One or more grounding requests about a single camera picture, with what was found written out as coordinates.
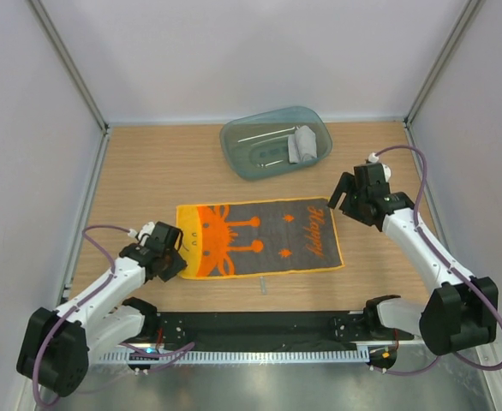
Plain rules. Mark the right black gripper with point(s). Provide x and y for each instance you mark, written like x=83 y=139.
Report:
x=344 y=184

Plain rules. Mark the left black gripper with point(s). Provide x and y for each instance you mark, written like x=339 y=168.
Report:
x=178 y=265

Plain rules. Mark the grey panda towel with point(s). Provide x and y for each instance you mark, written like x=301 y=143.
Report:
x=302 y=145

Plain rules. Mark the orange grey towel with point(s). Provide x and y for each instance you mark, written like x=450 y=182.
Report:
x=261 y=238

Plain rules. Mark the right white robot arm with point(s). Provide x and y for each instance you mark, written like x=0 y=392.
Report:
x=450 y=285

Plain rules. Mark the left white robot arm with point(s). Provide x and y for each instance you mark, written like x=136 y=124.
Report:
x=61 y=343

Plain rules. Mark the teal plastic basin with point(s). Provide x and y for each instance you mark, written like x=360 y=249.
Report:
x=257 y=147

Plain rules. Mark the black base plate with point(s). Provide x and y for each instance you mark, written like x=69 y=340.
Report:
x=256 y=332

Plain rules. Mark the slotted cable duct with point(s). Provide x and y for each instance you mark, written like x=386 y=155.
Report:
x=125 y=356

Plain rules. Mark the aluminium frame rail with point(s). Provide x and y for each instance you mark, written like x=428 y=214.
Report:
x=405 y=338

